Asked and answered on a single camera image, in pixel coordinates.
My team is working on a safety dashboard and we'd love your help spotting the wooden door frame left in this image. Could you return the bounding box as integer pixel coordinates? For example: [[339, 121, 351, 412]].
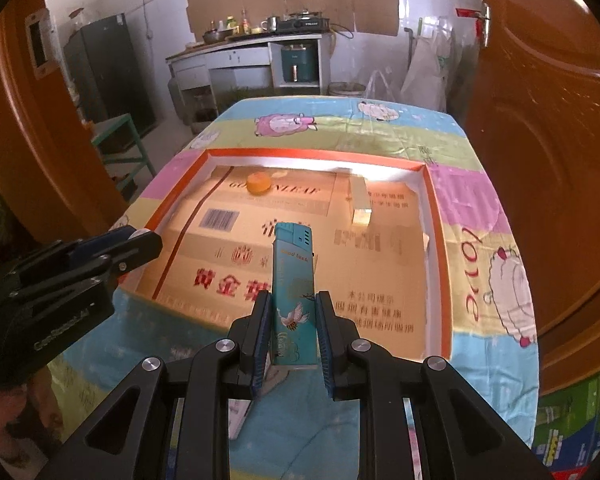
[[0, 0, 126, 243]]

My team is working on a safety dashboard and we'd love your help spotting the green metal table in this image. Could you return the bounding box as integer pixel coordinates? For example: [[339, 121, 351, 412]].
[[91, 114, 157, 192]]

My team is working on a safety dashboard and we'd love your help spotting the shallow cardboard tray box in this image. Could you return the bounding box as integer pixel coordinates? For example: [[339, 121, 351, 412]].
[[122, 148, 452, 364]]

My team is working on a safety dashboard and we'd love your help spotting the colourful cartoon tablecloth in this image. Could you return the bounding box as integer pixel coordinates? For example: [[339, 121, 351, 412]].
[[50, 96, 540, 479]]

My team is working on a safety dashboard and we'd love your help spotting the wooden door right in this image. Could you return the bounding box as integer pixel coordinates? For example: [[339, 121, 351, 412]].
[[466, 0, 600, 393]]

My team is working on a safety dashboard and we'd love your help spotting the opaque orange bottle cap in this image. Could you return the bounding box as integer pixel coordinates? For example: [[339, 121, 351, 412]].
[[246, 171, 272, 195]]

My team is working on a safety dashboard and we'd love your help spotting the dark refrigerator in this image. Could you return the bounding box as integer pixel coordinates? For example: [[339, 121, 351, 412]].
[[64, 14, 157, 136]]

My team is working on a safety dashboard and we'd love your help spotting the kitchen counter cabinet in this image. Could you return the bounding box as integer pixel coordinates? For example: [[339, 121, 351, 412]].
[[166, 32, 332, 125]]

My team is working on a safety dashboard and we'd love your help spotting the white lighter box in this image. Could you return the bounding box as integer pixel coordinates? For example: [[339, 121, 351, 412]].
[[228, 399, 251, 440]]

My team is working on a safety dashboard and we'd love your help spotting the white sack bag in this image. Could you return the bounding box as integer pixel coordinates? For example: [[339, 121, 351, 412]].
[[400, 24, 453, 112]]

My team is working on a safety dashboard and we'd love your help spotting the teal lighter with bird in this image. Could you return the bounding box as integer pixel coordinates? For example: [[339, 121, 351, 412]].
[[271, 222, 318, 370]]

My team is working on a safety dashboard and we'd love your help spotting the black gas stove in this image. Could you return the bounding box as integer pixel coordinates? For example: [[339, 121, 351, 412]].
[[276, 11, 330, 35]]

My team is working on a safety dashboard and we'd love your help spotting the green beverage carton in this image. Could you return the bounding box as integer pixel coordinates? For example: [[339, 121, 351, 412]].
[[532, 374, 600, 479]]

